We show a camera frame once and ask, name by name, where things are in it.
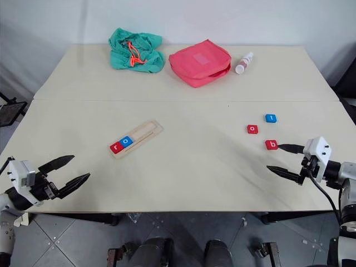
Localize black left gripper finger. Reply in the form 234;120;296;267
57;172;91;199
37;155;76;176

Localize orange drawstring cord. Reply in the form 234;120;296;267
126;41;148;67

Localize white table leg bracket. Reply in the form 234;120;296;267
13;212;30;228

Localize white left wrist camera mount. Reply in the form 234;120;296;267
7;159;44;207

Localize green drawstring cloth bag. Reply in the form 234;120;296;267
108;27;166;74

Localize red letter tile b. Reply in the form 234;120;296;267
264;139;280;151

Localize blue letter tile o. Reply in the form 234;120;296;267
119;135;135;149

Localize black metal stand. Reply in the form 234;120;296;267
0;91;28;128

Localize dark rounded shape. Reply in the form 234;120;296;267
204;239;234;267
128;236;174;267

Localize red letter tile r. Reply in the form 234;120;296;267
110;141;125;155

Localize pink zippered fabric pouch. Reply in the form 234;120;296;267
168;39;233;89

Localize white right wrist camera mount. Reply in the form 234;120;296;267
303;136;333;179

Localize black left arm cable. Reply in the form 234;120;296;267
0;156;15;172

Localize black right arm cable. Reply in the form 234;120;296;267
307;166;343;223

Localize clear plastic wrap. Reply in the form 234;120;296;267
126;212;142;224

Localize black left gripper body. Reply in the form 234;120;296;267
29;171;60;202

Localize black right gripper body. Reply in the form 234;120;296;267
298;155;320;186

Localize rusty metal bracket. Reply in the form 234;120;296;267
251;241;279;267
106;241;137;267

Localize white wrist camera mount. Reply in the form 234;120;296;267
303;136;333;179
7;159;44;207

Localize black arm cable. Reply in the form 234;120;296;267
307;166;343;223
0;156;15;172

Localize wooden tile tray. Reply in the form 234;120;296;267
107;120;165;160

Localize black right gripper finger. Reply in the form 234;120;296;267
266;165;303;185
276;143;306;154

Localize white bottle with pink label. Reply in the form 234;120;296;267
235;51;255;75

